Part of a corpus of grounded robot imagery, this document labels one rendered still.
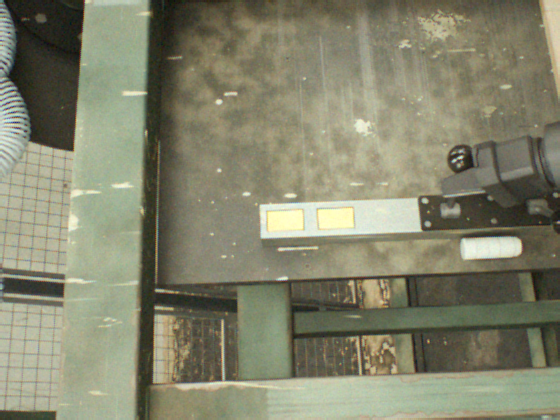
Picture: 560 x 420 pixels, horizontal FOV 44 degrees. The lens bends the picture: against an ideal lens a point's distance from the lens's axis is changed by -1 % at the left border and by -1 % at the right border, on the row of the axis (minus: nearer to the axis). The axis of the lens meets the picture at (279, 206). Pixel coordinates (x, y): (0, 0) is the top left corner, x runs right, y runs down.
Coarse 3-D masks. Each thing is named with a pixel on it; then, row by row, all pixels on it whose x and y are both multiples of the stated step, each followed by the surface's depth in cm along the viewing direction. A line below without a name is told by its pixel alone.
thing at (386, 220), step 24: (264, 216) 98; (312, 216) 98; (360, 216) 97; (384, 216) 97; (408, 216) 97; (264, 240) 97; (288, 240) 98; (312, 240) 98; (336, 240) 99; (360, 240) 99; (384, 240) 100; (408, 240) 100
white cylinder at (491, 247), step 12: (468, 240) 97; (480, 240) 97; (492, 240) 97; (504, 240) 97; (516, 240) 97; (468, 252) 97; (480, 252) 97; (492, 252) 97; (504, 252) 97; (516, 252) 97
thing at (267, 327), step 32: (256, 288) 102; (288, 288) 102; (256, 320) 100; (288, 320) 100; (320, 320) 102; (352, 320) 102; (384, 320) 102; (416, 320) 102; (448, 320) 101; (480, 320) 101; (512, 320) 101; (544, 320) 101; (256, 352) 99; (288, 352) 99
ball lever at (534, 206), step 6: (528, 204) 96; (534, 204) 95; (540, 204) 95; (546, 204) 95; (528, 210) 96; (534, 210) 95; (540, 210) 93; (546, 210) 92; (558, 210) 85; (552, 216) 86; (558, 216) 85; (552, 222) 86; (558, 222) 85; (552, 228) 86; (558, 228) 85
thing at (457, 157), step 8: (456, 152) 87; (464, 152) 87; (448, 160) 88; (456, 160) 87; (464, 160) 86; (472, 160) 87; (456, 168) 87; (464, 168) 87; (448, 200) 94; (440, 208) 96; (448, 208) 95; (456, 208) 95; (440, 216) 96; (448, 216) 96; (456, 216) 96
